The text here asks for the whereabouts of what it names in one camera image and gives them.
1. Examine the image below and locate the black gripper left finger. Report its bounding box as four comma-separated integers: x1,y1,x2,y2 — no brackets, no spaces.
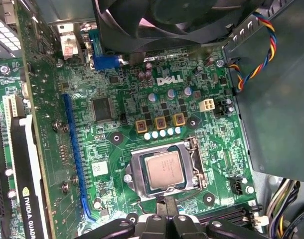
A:
76,195,168,239

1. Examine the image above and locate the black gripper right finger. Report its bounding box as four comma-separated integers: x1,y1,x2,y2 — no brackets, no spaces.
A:
166,196,266,239

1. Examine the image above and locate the silver CPU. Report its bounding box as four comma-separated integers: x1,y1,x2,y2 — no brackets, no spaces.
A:
141,150,189,195

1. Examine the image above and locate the CPU socket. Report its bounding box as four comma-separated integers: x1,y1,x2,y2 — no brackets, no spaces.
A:
123,135,208,204

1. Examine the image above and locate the metal socket cover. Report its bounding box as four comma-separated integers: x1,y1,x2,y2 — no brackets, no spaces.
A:
130,136,205,203

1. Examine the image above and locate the black PC case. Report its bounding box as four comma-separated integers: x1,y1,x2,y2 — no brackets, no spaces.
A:
0,0,304,239

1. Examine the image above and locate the green motherboard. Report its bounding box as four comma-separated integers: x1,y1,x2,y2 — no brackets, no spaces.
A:
0,46,261,239

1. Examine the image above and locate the blue expansion slot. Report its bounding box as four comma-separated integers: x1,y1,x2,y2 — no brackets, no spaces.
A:
62,93,97,223

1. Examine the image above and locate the white four-pin power connector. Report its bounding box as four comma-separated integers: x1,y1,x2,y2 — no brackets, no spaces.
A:
198,99,216,113

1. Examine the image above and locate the black graphics card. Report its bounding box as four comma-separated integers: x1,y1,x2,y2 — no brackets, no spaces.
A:
9,114,52,239

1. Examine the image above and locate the grey power supply unit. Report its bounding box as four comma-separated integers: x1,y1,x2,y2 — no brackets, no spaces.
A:
223,0,304,184

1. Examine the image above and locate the blue port connector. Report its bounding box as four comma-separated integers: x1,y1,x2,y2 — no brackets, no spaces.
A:
90,54,123,72

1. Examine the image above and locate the white expansion slot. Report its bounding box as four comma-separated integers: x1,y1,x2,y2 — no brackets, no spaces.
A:
2,94,20,120

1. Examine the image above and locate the black case fan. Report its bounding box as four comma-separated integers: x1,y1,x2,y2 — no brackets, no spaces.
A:
91,0,269,55

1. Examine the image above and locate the yellow black wire bundle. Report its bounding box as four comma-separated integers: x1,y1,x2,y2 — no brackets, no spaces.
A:
265,178,302,239

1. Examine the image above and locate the multicoloured fan wire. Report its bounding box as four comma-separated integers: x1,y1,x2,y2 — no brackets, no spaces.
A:
228,11,278,93

